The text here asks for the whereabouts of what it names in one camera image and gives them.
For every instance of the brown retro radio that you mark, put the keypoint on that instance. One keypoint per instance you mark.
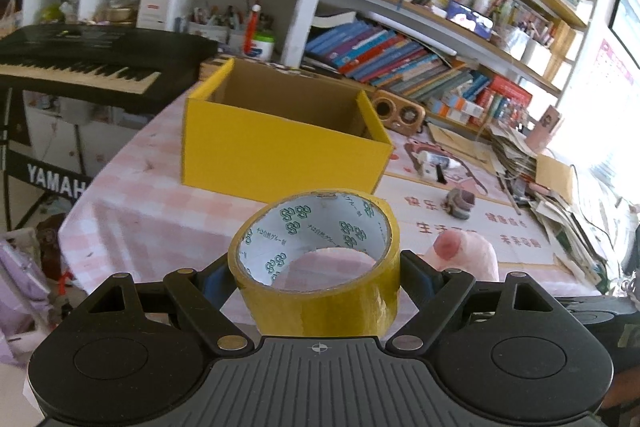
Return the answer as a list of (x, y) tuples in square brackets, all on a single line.
[(397, 113)]

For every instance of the black binder clip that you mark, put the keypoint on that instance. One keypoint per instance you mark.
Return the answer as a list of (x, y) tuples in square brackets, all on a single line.
[(440, 177)]

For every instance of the kraft paper sheets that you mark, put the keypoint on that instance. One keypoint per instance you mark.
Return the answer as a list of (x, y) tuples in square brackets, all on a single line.
[(477, 152)]

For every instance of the smartphone on shelf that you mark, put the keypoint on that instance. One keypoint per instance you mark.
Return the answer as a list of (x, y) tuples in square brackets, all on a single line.
[(469, 19)]

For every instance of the orange white box upper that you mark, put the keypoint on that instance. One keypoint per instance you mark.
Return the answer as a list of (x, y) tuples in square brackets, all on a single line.
[(465, 107)]

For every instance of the yellow cardboard box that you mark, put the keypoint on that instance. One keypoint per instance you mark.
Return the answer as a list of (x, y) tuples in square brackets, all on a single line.
[(259, 132)]

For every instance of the wooden pencil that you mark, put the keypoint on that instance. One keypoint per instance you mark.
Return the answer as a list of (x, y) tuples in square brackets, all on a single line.
[(506, 190)]

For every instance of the brown paper envelope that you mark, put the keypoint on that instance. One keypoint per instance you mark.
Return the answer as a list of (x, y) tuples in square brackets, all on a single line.
[(556, 176)]

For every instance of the black yamaha keyboard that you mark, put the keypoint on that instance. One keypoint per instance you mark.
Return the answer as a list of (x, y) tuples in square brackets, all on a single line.
[(139, 70)]

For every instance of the purple grey toy truck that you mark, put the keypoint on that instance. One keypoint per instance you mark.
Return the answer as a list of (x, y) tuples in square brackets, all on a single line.
[(459, 203)]

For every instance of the messy paper stack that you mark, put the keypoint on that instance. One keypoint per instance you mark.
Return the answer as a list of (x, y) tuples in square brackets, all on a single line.
[(591, 226)]

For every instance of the pink checkered tablecloth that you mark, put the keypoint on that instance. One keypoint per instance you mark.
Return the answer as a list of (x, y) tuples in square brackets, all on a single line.
[(138, 217)]

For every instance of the pink plush pig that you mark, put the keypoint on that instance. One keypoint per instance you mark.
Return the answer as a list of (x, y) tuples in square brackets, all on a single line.
[(466, 251)]

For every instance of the orange white box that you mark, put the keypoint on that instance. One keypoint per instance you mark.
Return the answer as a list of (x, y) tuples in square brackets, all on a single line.
[(442, 110), (465, 107)]

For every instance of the orange white box lower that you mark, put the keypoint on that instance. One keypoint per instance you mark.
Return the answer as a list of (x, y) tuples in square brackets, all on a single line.
[(442, 110)]

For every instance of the white spray bottle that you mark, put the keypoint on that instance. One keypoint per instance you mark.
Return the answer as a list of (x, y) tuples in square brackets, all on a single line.
[(437, 159)]

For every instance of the yellow tape roll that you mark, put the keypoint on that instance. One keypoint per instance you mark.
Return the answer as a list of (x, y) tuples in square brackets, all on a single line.
[(319, 264)]

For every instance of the row of leaning books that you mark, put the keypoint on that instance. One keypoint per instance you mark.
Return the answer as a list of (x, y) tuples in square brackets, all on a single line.
[(384, 58)]

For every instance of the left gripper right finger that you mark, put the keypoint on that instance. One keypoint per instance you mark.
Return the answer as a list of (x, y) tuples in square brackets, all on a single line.
[(438, 296)]

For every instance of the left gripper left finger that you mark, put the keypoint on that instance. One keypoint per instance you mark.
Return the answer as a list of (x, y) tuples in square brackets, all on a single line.
[(199, 297)]

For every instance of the printed desk mat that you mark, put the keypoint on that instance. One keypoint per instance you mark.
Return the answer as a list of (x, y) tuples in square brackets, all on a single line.
[(465, 223)]

